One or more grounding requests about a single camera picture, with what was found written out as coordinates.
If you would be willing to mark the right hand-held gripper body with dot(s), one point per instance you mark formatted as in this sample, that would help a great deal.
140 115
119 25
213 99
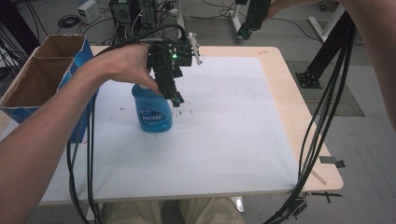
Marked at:
257 14

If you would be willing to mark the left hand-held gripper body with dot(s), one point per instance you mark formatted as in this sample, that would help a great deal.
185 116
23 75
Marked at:
166 63

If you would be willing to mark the blue detergent bottle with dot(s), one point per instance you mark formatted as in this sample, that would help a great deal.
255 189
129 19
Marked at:
153 113

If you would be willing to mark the person's right hand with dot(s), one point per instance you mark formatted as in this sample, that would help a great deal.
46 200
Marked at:
289 6

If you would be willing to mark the person's left hand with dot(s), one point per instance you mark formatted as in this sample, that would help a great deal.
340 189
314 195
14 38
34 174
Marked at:
121 67

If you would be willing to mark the white stand leg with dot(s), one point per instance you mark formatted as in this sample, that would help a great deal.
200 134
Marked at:
235 15

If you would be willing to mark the white table mat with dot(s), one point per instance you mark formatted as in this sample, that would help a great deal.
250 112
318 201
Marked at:
202 130

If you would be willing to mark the black computer tower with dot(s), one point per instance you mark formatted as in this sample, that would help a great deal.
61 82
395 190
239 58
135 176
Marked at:
130 18

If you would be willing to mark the white desk leg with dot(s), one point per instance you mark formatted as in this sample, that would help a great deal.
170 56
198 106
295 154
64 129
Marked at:
327 22

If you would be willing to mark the wooden table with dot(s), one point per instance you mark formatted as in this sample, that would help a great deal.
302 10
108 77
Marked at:
295 102

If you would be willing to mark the white power supply box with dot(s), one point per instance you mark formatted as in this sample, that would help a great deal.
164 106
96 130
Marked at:
88 11

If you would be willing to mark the person's legs in beige trousers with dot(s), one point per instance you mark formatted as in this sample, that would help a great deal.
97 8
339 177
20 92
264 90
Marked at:
174 212

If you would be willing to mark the open cardboard box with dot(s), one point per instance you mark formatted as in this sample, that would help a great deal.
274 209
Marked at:
34 77

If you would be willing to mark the black tape cross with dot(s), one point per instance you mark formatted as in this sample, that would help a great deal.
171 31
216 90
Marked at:
326 196

